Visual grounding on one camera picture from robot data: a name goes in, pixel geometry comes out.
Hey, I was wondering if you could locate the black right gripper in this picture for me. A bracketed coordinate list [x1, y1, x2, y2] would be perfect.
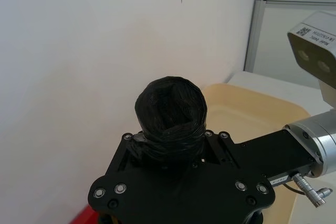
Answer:
[88, 130, 316, 224]

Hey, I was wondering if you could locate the black tape-wrapped bundle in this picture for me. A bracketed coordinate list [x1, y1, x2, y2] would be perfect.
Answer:
[134, 76, 208, 163]

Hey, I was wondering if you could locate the cream plastic tray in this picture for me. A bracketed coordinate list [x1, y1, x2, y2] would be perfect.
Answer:
[202, 83, 312, 224]

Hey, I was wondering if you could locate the red object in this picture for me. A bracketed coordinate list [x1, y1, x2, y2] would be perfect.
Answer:
[68, 205, 102, 224]

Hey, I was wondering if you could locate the grey framed partition panel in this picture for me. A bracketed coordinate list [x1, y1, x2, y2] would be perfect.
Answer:
[243, 0, 336, 74]

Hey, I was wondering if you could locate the dark cable with silver plug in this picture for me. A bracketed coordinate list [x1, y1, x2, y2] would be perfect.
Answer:
[282, 172, 332, 208]

